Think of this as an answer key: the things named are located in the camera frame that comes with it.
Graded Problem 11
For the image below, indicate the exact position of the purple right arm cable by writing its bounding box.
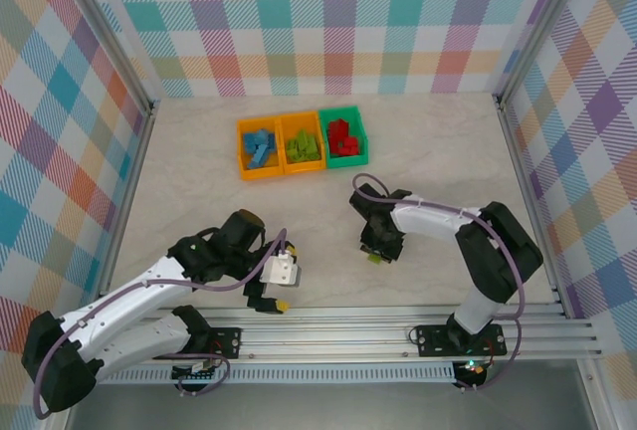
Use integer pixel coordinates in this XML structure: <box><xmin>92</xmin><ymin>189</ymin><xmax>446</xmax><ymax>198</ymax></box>
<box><xmin>350</xmin><ymin>172</ymin><xmax>530</xmax><ymax>394</ymax></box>

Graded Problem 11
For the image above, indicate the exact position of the green plastic bin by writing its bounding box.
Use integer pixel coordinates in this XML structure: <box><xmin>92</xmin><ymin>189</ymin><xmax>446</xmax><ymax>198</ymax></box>
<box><xmin>318</xmin><ymin>105</ymin><xmax>370</xmax><ymax>171</ymax></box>

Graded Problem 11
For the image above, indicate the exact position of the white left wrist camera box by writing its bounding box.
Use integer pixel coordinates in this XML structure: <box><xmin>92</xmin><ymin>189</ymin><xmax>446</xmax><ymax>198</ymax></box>
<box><xmin>258</xmin><ymin>250</ymin><xmax>304</xmax><ymax>288</ymax></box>

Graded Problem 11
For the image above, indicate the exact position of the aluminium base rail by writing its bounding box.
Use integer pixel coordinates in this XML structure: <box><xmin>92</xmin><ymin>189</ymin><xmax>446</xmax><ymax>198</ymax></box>
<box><xmin>54</xmin><ymin>304</ymin><xmax>604</xmax><ymax>365</ymax></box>

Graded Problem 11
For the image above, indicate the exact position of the aluminium frame leg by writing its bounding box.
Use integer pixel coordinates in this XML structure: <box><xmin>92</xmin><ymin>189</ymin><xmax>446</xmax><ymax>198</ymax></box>
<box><xmin>576</xmin><ymin>357</ymin><xmax>621</xmax><ymax>430</ymax></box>
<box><xmin>47</xmin><ymin>410</ymin><xmax>81</xmax><ymax>430</ymax></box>

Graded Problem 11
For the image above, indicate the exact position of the white slotted cable duct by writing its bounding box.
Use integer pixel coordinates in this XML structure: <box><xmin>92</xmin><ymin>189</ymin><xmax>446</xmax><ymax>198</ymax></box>
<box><xmin>94</xmin><ymin>362</ymin><xmax>457</xmax><ymax>385</ymax></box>

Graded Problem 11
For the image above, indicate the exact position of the orange plastic bin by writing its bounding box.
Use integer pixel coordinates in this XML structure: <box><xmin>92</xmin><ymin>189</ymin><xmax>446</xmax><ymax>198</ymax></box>
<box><xmin>278</xmin><ymin>110</ymin><xmax>327</xmax><ymax>175</ymax></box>
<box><xmin>236</xmin><ymin>116</ymin><xmax>285</xmax><ymax>181</ymax></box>

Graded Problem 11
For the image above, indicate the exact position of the small electronics board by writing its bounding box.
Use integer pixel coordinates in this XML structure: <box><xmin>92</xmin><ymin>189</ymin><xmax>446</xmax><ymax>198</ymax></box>
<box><xmin>171</xmin><ymin>362</ymin><xmax>220</xmax><ymax>387</ymax></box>
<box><xmin>455</xmin><ymin>358</ymin><xmax>492</xmax><ymax>389</ymax></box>

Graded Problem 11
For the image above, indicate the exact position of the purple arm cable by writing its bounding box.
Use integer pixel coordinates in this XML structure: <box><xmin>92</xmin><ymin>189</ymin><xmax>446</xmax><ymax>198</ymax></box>
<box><xmin>32</xmin><ymin>228</ymin><xmax>290</xmax><ymax>420</ymax></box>
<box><xmin>350</xmin><ymin>172</ymin><xmax>530</xmax><ymax>394</ymax></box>

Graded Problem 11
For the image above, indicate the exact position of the grey metal panel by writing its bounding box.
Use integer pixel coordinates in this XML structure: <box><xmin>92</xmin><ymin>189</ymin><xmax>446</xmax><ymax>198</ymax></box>
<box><xmin>64</xmin><ymin>380</ymin><xmax>598</xmax><ymax>430</ymax></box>

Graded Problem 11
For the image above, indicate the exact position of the aluminium frame post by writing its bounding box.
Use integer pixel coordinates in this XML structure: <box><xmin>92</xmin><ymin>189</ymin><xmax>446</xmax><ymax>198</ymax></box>
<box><xmin>58</xmin><ymin>0</ymin><xmax>161</xmax><ymax>120</ymax></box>
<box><xmin>492</xmin><ymin>0</ymin><xmax>593</xmax><ymax>108</ymax></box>

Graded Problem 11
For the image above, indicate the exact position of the aluminium side rail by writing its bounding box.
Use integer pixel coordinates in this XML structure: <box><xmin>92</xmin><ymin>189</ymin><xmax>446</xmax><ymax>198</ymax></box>
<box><xmin>87</xmin><ymin>101</ymin><xmax>161</xmax><ymax>326</ymax></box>
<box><xmin>495</xmin><ymin>96</ymin><xmax>578</xmax><ymax>320</ymax></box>

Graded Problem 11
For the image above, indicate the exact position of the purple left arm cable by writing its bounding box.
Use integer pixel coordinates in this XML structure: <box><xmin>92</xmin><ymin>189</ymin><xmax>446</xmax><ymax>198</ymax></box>
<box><xmin>32</xmin><ymin>228</ymin><xmax>290</xmax><ymax>420</ymax></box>

